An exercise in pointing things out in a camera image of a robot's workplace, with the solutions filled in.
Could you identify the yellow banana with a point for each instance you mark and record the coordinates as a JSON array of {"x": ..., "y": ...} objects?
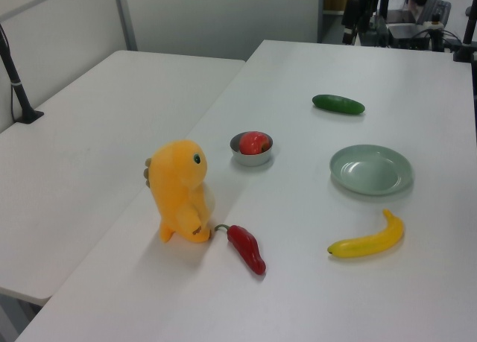
[{"x": 372, "y": 243}]

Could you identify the pale green plastic plate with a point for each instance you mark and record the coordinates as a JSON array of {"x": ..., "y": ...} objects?
[{"x": 370, "y": 169}]

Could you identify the black electronics box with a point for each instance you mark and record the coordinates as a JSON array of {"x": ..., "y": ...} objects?
[{"x": 408, "y": 34}]

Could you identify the emergency stop button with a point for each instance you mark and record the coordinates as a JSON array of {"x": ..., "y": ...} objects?
[{"x": 436, "y": 21}]

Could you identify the black keyboard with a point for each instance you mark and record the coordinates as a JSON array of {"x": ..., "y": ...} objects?
[{"x": 436, "y": 8}]

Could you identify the green cucumber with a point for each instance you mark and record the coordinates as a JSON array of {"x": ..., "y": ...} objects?
[{"x": 337, "y": 104}]

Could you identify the red apple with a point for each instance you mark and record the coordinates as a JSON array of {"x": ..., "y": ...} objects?
[{"x": 253, "y": 142}]

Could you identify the small steel bowl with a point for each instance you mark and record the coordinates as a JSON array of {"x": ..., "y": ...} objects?
[{"x": 251, "y": 157}]

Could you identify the orange plush dinosaur toy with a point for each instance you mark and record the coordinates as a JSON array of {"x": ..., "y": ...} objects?
[{"x": 180, "y": 185}]

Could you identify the red chili pepper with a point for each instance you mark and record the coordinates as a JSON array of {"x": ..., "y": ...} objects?
[{"x": 246, "y": 247}]

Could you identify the black camera stand pole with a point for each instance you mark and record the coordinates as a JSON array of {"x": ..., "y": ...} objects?
[
  {"x": 466, "y": 33},
  {"x": 16, "y": 85}
]

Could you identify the grey partition frame post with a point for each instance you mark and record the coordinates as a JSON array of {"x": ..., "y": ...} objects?
[{"x": 124, "y": 18}]

